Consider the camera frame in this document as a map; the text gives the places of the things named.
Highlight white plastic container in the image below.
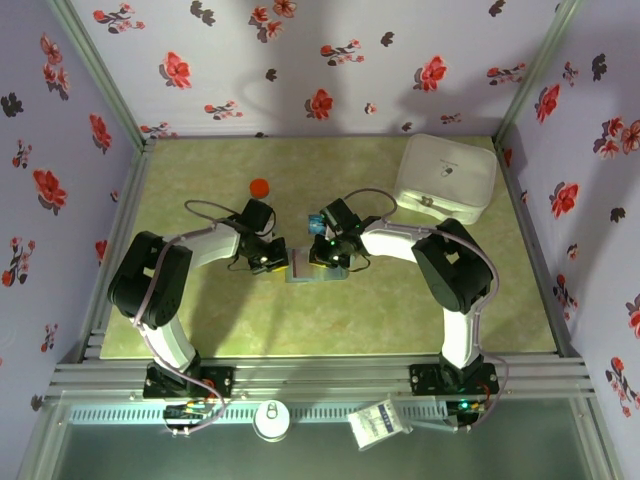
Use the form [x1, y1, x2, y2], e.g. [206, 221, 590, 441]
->
[392, 133, 499, 226]

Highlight aluminium corner post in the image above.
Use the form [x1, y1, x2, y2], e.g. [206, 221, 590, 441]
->
[44, 0, 151, 151]
[492, 0, 589, 146]

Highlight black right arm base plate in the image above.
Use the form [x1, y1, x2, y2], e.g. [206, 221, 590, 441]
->
[408, 362, 500, 397]

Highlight purple-grey left arm cable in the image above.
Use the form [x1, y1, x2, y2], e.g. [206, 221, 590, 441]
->
[130, 198, 251, 436]

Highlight silver tin can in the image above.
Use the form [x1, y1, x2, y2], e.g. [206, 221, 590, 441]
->
[252, 399, 292, 444]

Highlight aluminium side frame rail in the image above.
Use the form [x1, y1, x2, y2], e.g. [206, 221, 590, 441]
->
[79, 138, 157, 364]
[492, 134, 586, 361]

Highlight grey slotted cable duct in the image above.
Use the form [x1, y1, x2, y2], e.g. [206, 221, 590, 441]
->
[67, 402, 451, 425]

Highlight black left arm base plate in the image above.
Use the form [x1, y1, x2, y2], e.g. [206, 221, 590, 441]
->
[142, 363, 236, 401]

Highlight clear plastic box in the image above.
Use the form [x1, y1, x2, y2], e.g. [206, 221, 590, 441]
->
[284, 247, 350, 285]

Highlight long aluminium frame rail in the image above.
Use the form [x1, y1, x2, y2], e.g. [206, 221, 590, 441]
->
[43, 354, 599, 401]

